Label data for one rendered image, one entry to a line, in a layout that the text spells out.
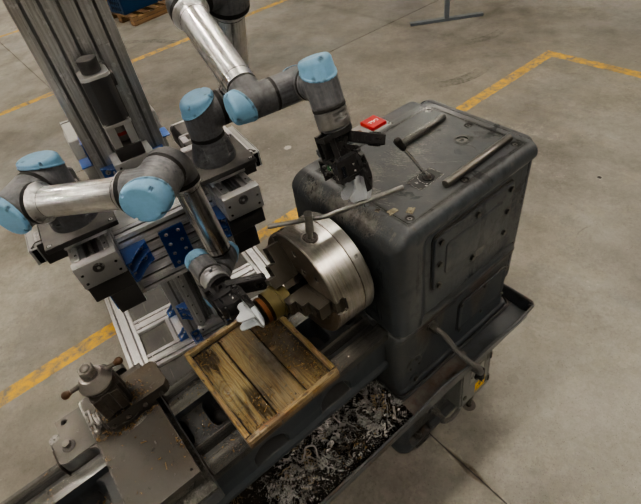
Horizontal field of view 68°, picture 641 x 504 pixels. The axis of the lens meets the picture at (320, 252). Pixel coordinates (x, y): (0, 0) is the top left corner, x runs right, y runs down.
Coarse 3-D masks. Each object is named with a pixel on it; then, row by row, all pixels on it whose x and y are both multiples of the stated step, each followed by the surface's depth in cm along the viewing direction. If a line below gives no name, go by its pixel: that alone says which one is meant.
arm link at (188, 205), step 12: (180, 156) 124; (192, 168) 129; (192, 180) 130; (180, 192) 131; (192, 192) 133; (192, 204) 135; (204, 204) 137; (192, 216) 138; (204, 216) 139; (204, 228) 141; (216, 228) 144; (204, 240) 145; (216, 240) 145; (216, 252) 148; (228, 252) 150; (228, 264) 150
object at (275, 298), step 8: (272, 288) 124; (280, 288) 125; (264, 296) 123; (272, 296) 122; (280, 296) 122; (256, 304) 122; (264, 304) 122; (272, 304) 122; (280, 304) 122; (264, 312) 121; (272, 312) 122; (280, 312) 123; (288, 312) 125; (272, 320) 123
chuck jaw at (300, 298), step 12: (300, 288) 125; (312, 288) 124; (288, 300) 123; (300, 300) 122; (312, 300) 121; (324, 300) 120; (300, 312) 124; (312, 312) 122; (324, 312) 119; (336, 312) 120
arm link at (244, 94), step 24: (168, 0) 113; (192, 0) 112; (192, 24) 110; (216, 24) 111; (216, 48) 106; (216, 72) 106; (240, 72) 104; (240, 96) 101; (264, 96) 102; (240, 120) 102
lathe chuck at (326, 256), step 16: (304, 224) 123; (272, 240) 130; (288, 240) 120; (304, 240) 119; (320, 240) 119; (288, 256) 126; (304, 256) 117; (320, 256) 117; (336, 256) 118; (304, 272) 124; (320, 272) 115; (336, 272) 117; (352, 272) 119; (288, 288) 142; (320, 288) 120; (336, 288) 117; (352, 288) 119; (352, 304) 121; (320, 320) 134; (336, 320) 123
